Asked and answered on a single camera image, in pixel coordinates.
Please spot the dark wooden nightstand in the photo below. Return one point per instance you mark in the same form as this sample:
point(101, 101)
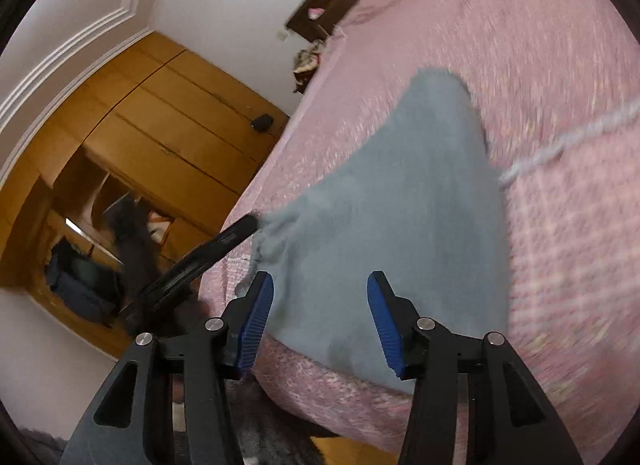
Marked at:
point(301, 85)

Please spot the pile of clothes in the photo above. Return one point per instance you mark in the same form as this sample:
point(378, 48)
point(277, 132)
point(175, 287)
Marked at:
point(307, 60)

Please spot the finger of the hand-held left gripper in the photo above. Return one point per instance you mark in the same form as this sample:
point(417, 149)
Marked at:
point(210, 250)

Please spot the dark blue bag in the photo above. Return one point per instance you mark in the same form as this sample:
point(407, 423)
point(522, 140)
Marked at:
point(80, 285)

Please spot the wooden wardrobe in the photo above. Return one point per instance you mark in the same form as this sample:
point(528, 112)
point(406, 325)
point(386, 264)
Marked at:
point(165, 110)

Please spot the pink floral bedspread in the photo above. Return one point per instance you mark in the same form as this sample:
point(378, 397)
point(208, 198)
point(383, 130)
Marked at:
point(550, 70)

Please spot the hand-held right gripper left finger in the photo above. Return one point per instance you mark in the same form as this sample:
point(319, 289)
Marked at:
point(255, 325)

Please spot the small black box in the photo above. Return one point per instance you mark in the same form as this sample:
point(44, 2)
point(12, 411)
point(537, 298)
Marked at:
point(262, 123)

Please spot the red and white item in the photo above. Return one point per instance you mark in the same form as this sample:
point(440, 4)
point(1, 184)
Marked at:
point(161, 225)

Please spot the small pink cloth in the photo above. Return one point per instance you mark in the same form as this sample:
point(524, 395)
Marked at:
point(315, 12)

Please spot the white wall switch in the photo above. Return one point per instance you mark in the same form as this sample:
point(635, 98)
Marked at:
point(283, 34)

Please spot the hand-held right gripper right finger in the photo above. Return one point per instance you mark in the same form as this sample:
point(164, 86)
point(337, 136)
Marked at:
point(385, 325)

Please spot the grey pants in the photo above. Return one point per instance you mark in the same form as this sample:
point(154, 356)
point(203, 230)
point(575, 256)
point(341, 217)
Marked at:
point(400, 220)

